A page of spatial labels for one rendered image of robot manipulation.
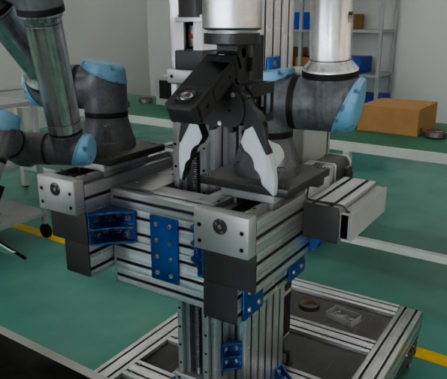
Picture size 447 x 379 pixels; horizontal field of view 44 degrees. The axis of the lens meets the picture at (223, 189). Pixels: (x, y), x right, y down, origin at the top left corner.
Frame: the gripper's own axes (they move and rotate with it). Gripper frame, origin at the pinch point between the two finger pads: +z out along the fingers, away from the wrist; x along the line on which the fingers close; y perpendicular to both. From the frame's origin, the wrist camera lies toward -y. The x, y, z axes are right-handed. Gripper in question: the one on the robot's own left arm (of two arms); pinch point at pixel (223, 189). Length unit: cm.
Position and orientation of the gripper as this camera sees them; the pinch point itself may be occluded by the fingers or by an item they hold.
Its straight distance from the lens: 73.4
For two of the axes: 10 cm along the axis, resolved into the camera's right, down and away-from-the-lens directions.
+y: 5.4, -2.5, 8.1
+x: -8.4, -1.6, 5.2
